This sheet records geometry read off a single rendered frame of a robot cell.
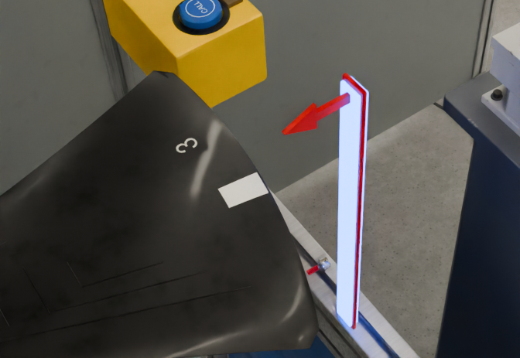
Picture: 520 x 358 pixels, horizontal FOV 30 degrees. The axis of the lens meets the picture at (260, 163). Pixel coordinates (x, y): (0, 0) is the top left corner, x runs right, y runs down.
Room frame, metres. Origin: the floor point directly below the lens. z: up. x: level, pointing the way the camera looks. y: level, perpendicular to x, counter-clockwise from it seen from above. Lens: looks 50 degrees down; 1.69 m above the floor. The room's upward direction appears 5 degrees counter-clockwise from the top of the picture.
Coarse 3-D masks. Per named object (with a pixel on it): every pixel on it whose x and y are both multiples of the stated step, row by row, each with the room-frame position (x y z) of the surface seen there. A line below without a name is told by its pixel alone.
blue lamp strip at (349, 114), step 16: (352, 96) 0.48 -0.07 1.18; (352, 112) 0.48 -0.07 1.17; (352, 128) 0.48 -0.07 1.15; (352, 144) 0.48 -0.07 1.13; (352, 160) 0.48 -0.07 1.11; (352, 176) 0.47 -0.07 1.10; (352, 192) 0.47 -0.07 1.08; (352, 208) 0.47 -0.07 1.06; (352, 224) 0.47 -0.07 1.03; (352, 240) 0.47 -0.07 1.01; (352, 256) 0.47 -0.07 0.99; (352, 272) 0.47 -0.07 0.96; (352, 288) 0.47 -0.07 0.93; (352, 304) 0.47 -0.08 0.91
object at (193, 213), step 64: (128, 128) 0.46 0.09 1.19; (64, 192) 0.41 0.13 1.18; (128, 192) 0.41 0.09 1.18; (192, 192) 0.41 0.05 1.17; (0, 256) 0.36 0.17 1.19; (64, 256) 0.36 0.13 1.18; (128, 256) 0.36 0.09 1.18; (192, 256) 0.36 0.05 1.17; (256, 256) 0.37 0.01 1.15; (0, 320) 0.31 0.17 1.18; (64, 320) 0.31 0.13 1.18; (128, 320) 0.32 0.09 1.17; (192, 320) 0.32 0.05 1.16; (256, 320) 0.33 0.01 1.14
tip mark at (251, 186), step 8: (248, 176) 0.43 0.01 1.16; (256, 176) 0.43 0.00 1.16; (232, 184) 0.42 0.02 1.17; (240, 184) 0.42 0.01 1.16; (248, 184) 0.42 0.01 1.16; (256, 184) 0.42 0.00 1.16; (224, 192) 0.41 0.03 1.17; (232, 192) 0.41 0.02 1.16; (240, 192) 0.42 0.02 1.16; (248, 192) 0.42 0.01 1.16; (256, 192) 0.42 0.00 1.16; (264, 192) 0.42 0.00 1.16; (232, 200) 0.41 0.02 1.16; (240, 200) 0.41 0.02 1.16
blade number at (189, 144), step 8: (192, 128) 0.46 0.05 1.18; (176, 136) 0.46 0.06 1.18; (184, 136) 0.46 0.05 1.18; (192, 136) 0.46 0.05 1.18; (168, 144) 0.45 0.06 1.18; (176, 144) 0.45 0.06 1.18; (184, 144) 0.45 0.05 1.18; (192, 144) 0.45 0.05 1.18; (200, 144) 0.45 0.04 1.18; (176, 152) 0.44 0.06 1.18; (184, 152) 0.44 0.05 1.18; (192, 152) 0.44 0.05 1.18; (200, 152) 0.44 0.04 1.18; (176, 160) 0.44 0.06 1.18; (184, 160) 0.44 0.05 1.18
